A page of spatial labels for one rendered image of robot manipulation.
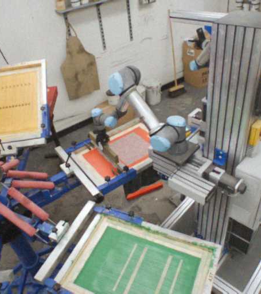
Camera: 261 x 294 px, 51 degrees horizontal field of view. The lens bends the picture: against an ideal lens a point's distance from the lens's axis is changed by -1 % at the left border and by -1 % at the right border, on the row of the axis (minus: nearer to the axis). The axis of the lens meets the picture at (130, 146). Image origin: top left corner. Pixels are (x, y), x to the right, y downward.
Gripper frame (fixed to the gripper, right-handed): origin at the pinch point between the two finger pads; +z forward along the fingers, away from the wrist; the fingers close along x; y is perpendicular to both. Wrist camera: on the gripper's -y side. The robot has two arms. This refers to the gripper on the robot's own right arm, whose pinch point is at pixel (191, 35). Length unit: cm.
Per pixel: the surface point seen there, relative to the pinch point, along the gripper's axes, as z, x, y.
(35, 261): -56, -194, 105
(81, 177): -50, -129, 47
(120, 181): -62, -104, 56
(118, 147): -21, -92, 60
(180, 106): 150, 52, 176
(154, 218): -34, -83, 158
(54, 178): -42, -147, 44
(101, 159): -28, -109, 58
